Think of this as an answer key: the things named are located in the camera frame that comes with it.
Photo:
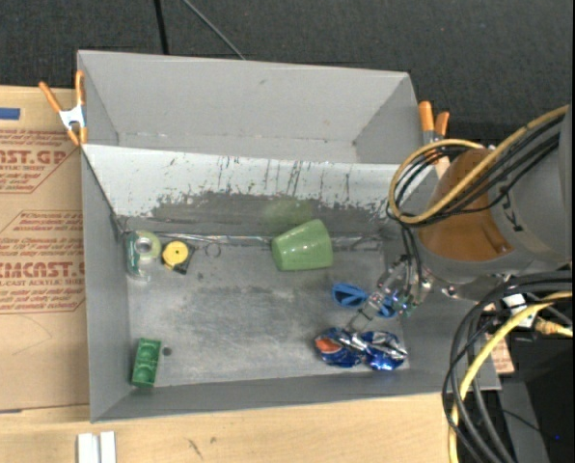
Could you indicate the grey metal bin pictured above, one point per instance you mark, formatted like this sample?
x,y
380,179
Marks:
x,y
249,316

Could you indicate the brown cardboard board red print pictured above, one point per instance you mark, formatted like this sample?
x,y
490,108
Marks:
x,y
36,326

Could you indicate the green cup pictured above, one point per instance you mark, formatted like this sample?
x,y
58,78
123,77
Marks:
x,y
303,249

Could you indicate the green toy block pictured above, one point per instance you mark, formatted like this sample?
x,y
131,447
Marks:
x,y
146,362

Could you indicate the yellow and black tape measure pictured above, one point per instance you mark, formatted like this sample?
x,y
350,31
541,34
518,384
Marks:
x,y
174,254

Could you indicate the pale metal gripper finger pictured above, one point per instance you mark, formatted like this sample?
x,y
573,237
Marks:
x,y
363,317
375,300

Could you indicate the crushed blue foil packet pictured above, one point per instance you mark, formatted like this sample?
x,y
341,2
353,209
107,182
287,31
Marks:
x,y
360,350

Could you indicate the clear and green tape roll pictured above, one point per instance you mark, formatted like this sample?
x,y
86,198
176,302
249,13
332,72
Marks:
x,y
142,253

